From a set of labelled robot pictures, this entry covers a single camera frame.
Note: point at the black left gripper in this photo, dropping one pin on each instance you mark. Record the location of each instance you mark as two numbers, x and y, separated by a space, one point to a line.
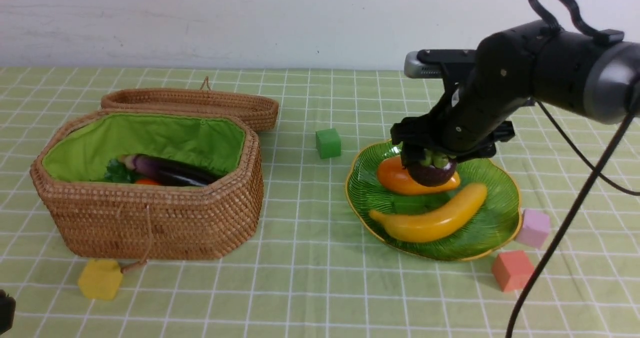
7 311

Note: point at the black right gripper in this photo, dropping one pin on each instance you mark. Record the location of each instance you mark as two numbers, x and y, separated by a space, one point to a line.
467 130

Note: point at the purple toy mangosteen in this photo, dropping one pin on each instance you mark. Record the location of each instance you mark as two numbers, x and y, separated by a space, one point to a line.
435 170

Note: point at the orange toy mango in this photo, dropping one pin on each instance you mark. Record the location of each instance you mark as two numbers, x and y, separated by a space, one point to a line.
395 178

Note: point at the yellow toy banana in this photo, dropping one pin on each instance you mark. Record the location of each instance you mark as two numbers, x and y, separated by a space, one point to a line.
438 223

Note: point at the orange toy carrot green leaves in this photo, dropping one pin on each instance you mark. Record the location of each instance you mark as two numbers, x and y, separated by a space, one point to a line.
116 172

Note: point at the dark purple toy eggplant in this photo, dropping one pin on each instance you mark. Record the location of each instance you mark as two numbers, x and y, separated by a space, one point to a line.
168 172

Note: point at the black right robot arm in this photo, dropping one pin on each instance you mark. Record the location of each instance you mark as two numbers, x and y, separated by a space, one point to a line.
508 70

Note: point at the green foam cube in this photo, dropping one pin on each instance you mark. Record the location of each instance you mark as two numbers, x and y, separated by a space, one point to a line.
328 143

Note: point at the yellow foam block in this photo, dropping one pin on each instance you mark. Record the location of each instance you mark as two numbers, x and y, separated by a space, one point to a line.
100 279

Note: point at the green leaf-shaped glass plate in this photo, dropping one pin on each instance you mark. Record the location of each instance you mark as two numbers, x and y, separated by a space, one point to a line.
495 224

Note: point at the woven wicker basket green lining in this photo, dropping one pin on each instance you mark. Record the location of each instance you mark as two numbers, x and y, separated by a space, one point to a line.
115 219

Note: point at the lilac foam cube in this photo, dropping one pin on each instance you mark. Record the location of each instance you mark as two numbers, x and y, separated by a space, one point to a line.
535 228

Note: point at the pink foam cube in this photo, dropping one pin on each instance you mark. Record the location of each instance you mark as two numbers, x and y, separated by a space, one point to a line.
512 270

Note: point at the woven wicker basket lid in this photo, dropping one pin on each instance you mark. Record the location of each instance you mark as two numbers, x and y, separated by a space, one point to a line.
257 112

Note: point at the green checked tablecloth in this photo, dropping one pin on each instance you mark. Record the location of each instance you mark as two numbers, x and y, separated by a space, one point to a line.
311 271

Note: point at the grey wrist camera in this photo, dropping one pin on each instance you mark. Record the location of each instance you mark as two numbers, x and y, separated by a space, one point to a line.
439 63

